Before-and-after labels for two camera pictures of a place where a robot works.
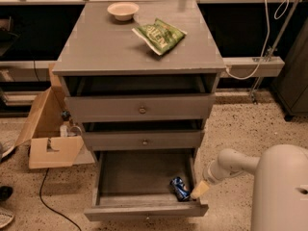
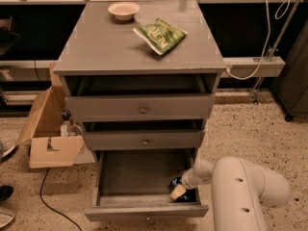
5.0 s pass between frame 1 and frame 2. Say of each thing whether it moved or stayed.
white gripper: moved
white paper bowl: stayed
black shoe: stayed
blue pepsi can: stayed
